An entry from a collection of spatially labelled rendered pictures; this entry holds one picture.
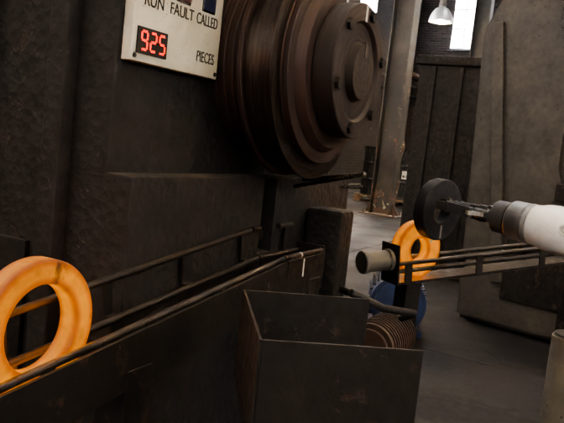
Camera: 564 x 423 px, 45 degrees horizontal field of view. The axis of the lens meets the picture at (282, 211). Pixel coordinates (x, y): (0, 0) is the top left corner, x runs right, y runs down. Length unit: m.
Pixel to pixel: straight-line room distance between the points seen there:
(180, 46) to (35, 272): 0.54
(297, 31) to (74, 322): 0.69
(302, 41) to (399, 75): 9.13
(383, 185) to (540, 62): 6.51
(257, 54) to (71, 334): 0.63
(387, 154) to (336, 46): 9.07
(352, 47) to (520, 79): 2.79
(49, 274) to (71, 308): 0.08
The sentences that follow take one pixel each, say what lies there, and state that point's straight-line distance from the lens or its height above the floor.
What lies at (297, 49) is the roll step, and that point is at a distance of 1.35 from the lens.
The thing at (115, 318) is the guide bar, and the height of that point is 0.65.
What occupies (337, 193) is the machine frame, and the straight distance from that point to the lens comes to 1.91.
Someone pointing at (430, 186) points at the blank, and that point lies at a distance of 1.72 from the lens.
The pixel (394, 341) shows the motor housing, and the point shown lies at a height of 0.50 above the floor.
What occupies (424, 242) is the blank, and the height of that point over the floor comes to 0.72.
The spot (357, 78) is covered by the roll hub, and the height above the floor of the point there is 1.10.
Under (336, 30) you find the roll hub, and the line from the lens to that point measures 1.37.
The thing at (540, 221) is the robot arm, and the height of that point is 0.85.
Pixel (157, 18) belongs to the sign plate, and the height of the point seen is 1.14.
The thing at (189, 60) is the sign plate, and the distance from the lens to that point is 1.31.
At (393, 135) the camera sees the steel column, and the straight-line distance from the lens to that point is 10.39.
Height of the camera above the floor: 0.96
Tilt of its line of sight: 6 degrees down
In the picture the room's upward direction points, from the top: 6 degrees clockwise
